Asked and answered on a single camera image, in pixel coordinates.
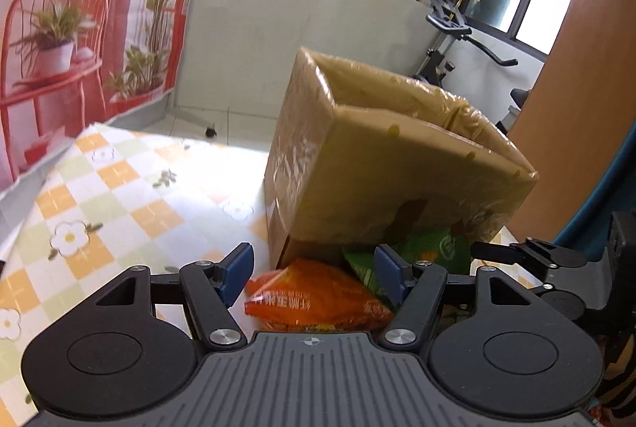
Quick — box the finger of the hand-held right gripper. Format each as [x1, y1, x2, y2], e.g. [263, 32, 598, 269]
[471, 238, 589, 270]

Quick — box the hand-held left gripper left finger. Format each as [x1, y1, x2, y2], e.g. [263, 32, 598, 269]
[92, 242, 256, 351]

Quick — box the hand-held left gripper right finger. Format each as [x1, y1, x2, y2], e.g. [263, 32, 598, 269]
[374, 244, 547, 352]

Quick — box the green snack packet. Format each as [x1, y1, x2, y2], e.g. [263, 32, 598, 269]
[342, 228, 472, 309]

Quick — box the orange snack packet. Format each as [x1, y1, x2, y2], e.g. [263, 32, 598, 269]
[243, 258, 396, 333]

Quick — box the brown cardboard box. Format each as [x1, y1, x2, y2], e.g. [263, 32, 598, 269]
[263, 47, 540, 269]

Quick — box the blue cloth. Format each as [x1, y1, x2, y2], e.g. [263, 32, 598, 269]
[554, 124, 636, 259]

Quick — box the striped dark clothing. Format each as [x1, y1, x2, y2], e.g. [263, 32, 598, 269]
[596, 338, 636, 427]

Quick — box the floral checkered tablecloth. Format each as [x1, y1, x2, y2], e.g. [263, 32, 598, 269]
[0, 121, 542, 413]

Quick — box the brown wooden panel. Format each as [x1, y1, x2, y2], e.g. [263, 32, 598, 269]
[507, 0, 636, 241]

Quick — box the black exercise bike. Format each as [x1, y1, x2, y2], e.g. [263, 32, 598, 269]
[410, 0, 530, 134]

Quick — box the pink printed backdrop cloth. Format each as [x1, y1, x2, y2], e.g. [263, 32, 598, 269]
[0, 0, 214, 196]

